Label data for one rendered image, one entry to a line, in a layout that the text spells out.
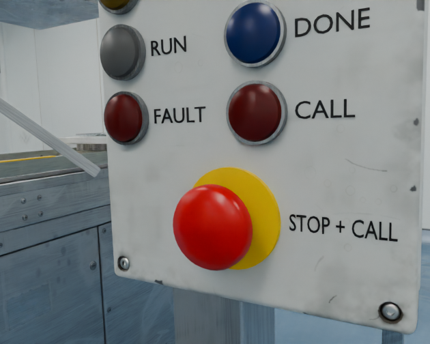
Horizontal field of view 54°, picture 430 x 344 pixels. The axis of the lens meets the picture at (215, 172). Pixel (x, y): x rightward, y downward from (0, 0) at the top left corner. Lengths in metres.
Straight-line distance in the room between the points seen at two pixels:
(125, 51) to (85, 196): 0.89
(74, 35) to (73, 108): 0.91
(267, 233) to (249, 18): 0.10
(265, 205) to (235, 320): 0.13
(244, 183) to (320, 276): 0.06
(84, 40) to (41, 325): 4.76
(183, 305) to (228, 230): 0.15
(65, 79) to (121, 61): 5.66
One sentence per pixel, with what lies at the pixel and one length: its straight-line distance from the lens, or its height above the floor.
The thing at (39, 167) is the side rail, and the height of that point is 0.92.
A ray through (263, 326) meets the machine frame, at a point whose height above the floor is 0.86.
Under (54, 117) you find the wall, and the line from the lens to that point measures 6.08.
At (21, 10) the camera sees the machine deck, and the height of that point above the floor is 1.32.
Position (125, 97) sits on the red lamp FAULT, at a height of 1.03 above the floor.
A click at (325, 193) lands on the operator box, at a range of 0.19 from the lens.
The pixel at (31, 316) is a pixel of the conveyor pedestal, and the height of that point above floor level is 0.57.
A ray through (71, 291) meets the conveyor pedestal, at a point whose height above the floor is 0.59.
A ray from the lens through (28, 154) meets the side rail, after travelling 1.34.
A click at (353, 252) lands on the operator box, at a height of 0.95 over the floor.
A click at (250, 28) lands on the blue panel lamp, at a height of 1.05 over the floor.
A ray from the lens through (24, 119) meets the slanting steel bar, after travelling 0.96.
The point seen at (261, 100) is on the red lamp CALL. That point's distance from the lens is 0.19.
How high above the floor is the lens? 1.01
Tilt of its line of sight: 7 degrees down
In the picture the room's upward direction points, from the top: 2 degrees counter-clockwise
